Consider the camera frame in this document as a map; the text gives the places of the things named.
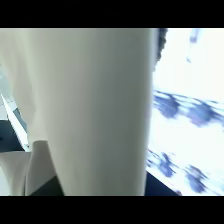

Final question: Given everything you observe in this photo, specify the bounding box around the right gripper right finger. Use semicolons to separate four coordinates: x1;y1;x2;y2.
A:
145;170;180;197

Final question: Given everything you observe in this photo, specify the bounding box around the beige jacket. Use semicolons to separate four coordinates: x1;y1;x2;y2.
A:
0;27;160;197

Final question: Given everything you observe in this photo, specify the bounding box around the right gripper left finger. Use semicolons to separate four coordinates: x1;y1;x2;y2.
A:
30;175;65;197

